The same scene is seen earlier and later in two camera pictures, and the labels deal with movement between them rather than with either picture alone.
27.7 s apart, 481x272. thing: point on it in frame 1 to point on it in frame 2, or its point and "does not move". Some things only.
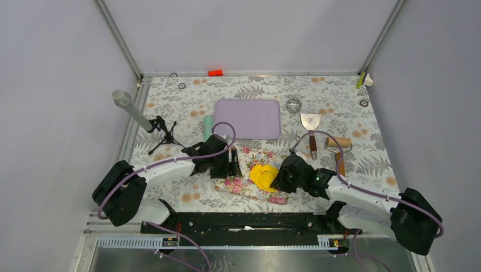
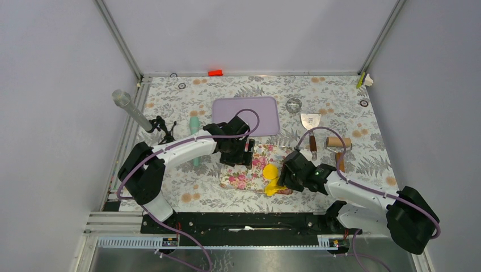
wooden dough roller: (344, 143) does not move
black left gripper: (224, 172) to (244, 158)
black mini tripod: (159, 123) does not move
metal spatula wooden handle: (310, 122) does not move
